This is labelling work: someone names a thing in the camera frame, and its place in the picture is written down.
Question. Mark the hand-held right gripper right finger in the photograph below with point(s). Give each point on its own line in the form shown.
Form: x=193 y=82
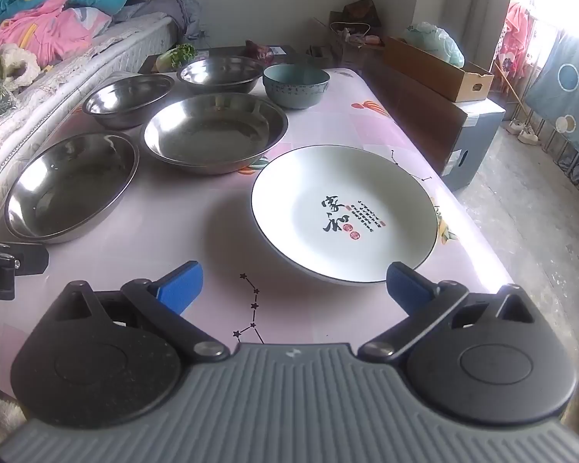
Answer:
x=405 y=287

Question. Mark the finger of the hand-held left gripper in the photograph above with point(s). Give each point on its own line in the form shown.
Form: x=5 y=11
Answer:
x=31 y=258

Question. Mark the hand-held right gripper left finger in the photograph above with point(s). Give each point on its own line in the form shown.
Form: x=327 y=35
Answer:
x=181 y=287

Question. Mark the wide steel basin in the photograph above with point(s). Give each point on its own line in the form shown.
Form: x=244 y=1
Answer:
x=67 y=188

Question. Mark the white printed ceramic plate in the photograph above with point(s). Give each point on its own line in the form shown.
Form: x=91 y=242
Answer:
x=299 y=188

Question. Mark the largest steel basin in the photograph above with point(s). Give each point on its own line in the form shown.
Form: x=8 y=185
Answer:
x=212 y=130

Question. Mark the small steel bowl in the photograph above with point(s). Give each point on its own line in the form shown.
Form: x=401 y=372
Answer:
x=219 y=73
x=125 y=101

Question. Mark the teal ceramic bowl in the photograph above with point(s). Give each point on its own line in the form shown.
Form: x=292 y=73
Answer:
x=295 y=86

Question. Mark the pink printed tablecloth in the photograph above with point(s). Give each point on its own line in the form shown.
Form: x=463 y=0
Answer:
x=198 y=236

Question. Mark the white fluffy fabric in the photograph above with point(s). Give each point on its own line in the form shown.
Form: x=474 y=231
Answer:
x=0 y=419

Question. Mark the grey box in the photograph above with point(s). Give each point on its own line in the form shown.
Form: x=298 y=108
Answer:
x=477 y=140

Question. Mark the brown wooden board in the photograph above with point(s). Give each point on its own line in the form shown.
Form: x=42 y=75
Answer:
x=415 y=106

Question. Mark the white shoe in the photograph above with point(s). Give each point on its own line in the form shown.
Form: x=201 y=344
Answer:
x=530 y=136
x=515 y=128

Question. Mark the white fuzzy cloth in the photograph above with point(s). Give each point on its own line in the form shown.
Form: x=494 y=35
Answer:
x=17 y=62

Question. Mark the metal drying rack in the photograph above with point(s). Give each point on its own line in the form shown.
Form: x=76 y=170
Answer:
x=572 y=164

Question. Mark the long cardboard box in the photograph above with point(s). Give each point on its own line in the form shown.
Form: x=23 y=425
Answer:
x=429 y=70

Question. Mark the wooden stick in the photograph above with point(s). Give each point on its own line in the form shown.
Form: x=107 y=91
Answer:
x=511 y=89

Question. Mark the green leafy cabbage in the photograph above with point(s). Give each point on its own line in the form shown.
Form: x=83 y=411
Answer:
x=176 y=55

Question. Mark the pale green plastic bag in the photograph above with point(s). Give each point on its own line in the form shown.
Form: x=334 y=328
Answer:
x=436 y=41

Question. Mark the dark red vegetable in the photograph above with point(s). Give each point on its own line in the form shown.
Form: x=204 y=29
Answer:
x=258 y=49

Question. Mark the open cardboard box with clutter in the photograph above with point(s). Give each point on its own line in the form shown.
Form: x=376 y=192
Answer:
x=354 y=41

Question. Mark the small green box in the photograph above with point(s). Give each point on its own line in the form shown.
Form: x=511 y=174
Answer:
x=318 y=50

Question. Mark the blue printed hanging sheet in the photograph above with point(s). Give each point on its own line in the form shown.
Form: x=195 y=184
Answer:
x=567 y=82

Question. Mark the pink flowered hanging garment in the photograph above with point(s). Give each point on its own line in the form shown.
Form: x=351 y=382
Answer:
x=514 y=38

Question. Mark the purple-grey cloth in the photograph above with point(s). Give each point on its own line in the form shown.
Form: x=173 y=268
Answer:
x=173 y=9

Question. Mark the dark brown bag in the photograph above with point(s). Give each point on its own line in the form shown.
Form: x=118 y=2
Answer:
x=362 y=12

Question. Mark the grey curtain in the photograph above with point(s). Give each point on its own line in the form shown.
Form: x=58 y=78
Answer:
x=499 y=9

